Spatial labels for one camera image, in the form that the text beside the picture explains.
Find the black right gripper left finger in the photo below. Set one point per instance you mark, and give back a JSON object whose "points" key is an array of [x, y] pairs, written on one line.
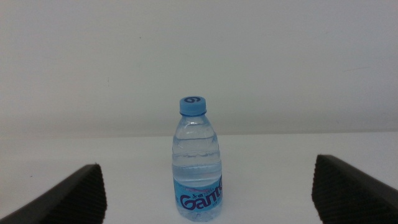
{"points": [[71, 199]]}

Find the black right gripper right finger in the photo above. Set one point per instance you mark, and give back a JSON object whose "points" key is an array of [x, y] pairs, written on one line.
{"points": [[351, 196]]}

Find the blue-capped clear water bottle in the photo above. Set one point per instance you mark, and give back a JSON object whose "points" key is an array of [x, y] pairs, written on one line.
{"points": [[196, 161]]}

